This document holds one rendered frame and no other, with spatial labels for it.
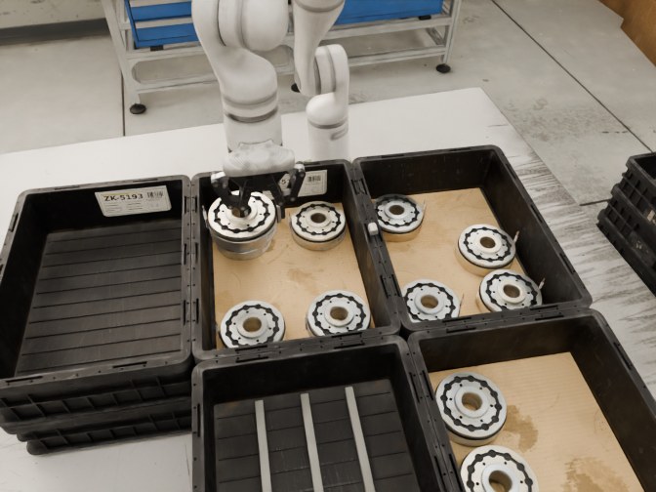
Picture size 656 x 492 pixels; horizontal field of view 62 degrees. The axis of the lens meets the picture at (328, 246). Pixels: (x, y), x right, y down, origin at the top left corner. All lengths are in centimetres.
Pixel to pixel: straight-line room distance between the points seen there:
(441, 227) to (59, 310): 70
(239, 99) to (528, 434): 61
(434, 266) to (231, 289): 37
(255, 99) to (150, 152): 85
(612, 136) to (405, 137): 169
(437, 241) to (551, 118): 204
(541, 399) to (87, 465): 72
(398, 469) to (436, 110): 108
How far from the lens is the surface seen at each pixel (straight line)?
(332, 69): 113
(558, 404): 92
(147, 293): 100
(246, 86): 67
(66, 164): 153
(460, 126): 158
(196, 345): 79
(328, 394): 85
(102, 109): 304
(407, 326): 80
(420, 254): 103
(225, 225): 82
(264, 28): 62
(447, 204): 113
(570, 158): 280
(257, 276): 98
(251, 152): 69
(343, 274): 98
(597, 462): 90
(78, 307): 102
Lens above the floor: 159
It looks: 48 degrees down
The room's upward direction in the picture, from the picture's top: 1 degrees clockwise
